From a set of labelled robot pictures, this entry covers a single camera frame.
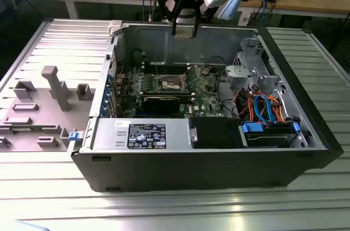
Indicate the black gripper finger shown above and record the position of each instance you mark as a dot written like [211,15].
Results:
[174,27]
[197,18]

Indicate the silver CPU plate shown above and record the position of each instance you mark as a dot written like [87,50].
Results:
[184,33]

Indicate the black RAM slot row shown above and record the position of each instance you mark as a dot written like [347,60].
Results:
[150,69]

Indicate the CPU socket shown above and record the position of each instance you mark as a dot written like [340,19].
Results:
[166,80]

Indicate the blue expansion slot clips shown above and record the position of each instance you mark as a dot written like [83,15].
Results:
[105,97]

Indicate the round coin cell battery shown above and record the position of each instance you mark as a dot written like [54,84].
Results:
[205,71]

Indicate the silver metal drive cage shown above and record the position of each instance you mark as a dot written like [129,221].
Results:
[240,71]

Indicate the green motherboard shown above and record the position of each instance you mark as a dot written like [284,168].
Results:
[207,97]

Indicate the black graphics card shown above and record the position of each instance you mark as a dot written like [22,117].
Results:
[161,105]

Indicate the black drive bay shroud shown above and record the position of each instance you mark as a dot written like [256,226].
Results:
[213,132]

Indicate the silver power supply unit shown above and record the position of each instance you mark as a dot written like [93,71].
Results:
[109,132]

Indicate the hard disk in blue carrier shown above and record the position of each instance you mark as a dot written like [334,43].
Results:
[268,138]

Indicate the black PC case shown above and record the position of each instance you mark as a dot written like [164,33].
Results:
[191,171]

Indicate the blue plastic case latch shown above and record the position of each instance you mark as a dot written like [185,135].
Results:
[75,136]

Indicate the grey plastic parts rack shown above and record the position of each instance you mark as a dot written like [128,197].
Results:
[41,116]

